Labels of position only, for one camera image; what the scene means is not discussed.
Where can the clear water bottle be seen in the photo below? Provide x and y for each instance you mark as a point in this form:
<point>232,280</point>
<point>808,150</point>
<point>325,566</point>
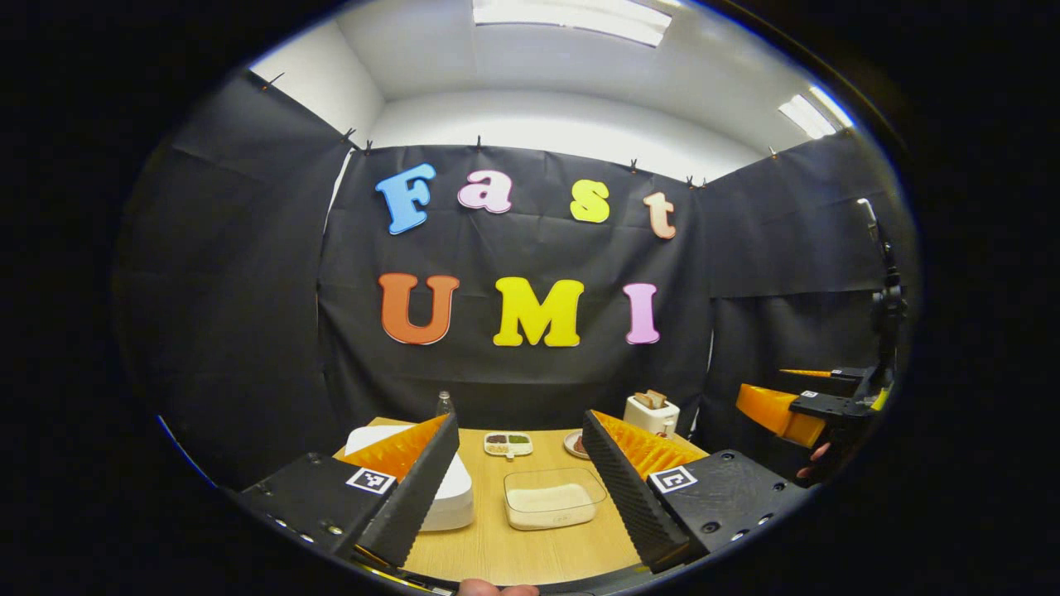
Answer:
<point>445,406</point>

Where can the white compartment dish with beans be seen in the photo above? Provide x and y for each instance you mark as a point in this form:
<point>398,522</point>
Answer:
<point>507,444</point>

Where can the white round plate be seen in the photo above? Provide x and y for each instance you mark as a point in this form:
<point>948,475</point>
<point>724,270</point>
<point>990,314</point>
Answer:
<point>570,447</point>

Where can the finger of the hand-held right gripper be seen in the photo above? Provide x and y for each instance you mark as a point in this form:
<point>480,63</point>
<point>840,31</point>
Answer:
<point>845,377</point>
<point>836,407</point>

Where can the clear plastic rice box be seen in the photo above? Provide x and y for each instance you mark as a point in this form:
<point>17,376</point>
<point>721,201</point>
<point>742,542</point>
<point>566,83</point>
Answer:
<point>551,501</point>

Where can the brown meat piece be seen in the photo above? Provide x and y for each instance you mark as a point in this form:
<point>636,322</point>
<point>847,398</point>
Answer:
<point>580,445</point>

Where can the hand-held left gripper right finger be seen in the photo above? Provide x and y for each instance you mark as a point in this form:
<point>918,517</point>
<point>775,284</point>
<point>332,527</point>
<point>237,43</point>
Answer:
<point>625,497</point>

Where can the ceiling light panel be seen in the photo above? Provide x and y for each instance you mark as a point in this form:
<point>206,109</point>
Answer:
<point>803,117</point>
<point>832,106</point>
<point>571,18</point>

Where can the white rice cooker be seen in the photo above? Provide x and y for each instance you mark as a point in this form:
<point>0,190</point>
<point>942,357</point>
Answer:
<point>451,505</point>

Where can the white toaster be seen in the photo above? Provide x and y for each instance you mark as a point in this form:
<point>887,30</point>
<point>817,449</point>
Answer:
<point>650,420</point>

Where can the toast slice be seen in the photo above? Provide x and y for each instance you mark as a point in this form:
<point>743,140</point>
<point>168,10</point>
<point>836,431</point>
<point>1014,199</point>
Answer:
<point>643,401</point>
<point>658,397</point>

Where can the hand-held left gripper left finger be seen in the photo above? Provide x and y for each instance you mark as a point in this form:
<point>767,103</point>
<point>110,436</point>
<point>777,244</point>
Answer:
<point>414,497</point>

